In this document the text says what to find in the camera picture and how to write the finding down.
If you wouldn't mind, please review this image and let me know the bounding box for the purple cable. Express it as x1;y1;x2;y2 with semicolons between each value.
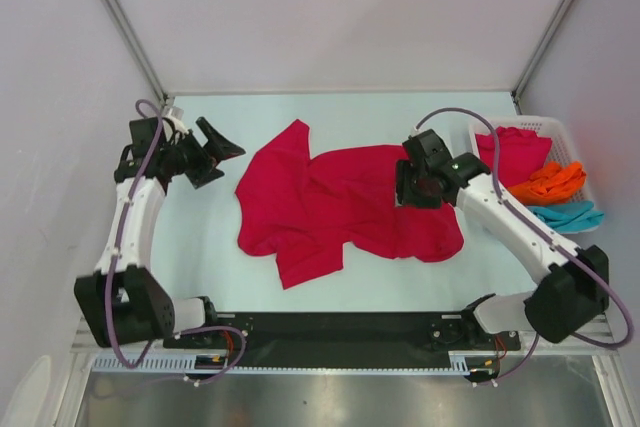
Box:
410;107;635;388
104;99;249;388

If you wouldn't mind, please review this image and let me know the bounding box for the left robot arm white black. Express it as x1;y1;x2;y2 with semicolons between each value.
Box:
74;115;245;348

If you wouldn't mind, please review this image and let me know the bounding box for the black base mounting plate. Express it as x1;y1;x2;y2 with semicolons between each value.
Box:
164;310;524;371

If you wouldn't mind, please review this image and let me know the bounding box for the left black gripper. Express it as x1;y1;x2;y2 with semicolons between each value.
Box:
161;118;244;188

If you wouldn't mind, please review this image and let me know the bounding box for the orange t shirt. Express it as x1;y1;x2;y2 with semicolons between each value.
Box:
508;161;587;206

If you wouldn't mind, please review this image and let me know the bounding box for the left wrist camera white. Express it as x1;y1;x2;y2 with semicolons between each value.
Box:
162;106;190;138

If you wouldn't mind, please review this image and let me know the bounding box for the white slotted cable duct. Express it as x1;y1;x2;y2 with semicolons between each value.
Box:
91;353;497;376

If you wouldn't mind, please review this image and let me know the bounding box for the magenta red t shirt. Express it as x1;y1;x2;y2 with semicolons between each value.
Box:
235;120;464;289
496;126;552;187

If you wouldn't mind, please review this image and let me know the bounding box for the teal t shirt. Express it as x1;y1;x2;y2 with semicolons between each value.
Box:
528;201;604;234

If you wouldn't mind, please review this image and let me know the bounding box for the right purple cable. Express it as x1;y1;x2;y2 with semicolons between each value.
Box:
410;107;635;388

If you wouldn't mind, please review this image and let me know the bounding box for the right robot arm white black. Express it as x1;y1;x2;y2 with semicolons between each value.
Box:
396;130;609;348

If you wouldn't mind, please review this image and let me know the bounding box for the white plastic laundry basket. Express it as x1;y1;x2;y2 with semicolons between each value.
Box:
488;116;595;205

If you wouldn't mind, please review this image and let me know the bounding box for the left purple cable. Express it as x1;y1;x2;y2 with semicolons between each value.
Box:
104;99;249;388

